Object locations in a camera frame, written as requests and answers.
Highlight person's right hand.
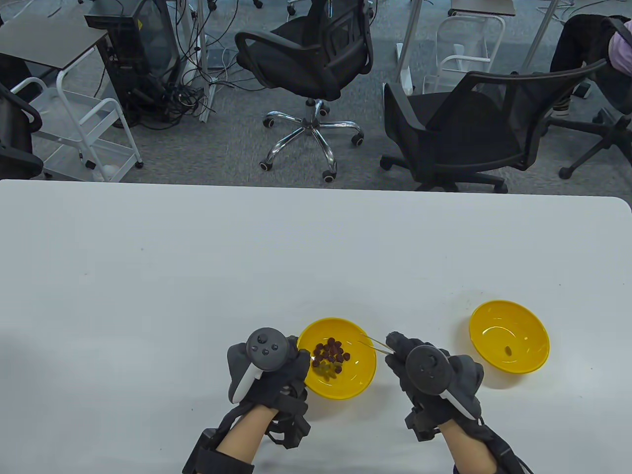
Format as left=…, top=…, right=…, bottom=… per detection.
left=385, top=332, right=482, bottom=428

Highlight person's left hand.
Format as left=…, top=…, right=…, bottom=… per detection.
left=242, top=337, right=313, bottom=410

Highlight metal tweezers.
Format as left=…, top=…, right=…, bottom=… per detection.
left=359, top=334, right=396, bottom=354

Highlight yellow plastic bowl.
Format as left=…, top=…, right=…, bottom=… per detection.
left=298, top=317, right=377, bottom=400
left=469, top=300, right=551, bottom=374

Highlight pile of dark raisins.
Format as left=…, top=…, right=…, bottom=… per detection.
left=311, top=338, right=352, bottom=379

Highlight person's left forearm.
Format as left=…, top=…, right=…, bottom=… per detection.
left=215, top=405, right=277, bottom=474

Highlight person's right forearm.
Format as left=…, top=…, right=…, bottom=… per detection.
left=437, top=422, right=497, bottom=474

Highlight black mesh office chair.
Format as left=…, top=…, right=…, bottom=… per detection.
left=380, top=59, right=608, bottom=193

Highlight white power strip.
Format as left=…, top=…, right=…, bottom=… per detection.
left=199, top=74, right=219, bottom=122

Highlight black office chair chrome base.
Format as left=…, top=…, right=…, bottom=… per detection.
left=235, top=0, right=374, bottom=183

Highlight white desk leg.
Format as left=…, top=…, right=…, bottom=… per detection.
left=195, top=0, right=213, bottom=99
left=521, top=0, right=561, bottom=75
left=395, top=0, right=424, bottom=95

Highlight black computer tower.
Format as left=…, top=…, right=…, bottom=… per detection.
left=84, top=0, right=181, bottom=124

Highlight dark grey desk top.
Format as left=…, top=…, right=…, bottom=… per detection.
left=0, top=14, right=110, bottom=71
left=448, top=0, right=516, bottom=17

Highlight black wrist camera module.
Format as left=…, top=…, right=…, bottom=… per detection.
left=267, top=395, right=312, bottom=449
left=405, top=407, right=442, bottom=441

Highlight black forearm strap box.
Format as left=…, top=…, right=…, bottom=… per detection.
left=183, top=429, right=255, bottom=474
left=453, top=420, right=536, bottom=474

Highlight tangle of black cables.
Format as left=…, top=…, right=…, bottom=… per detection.
left=114, top=0, right=242, bottom=130

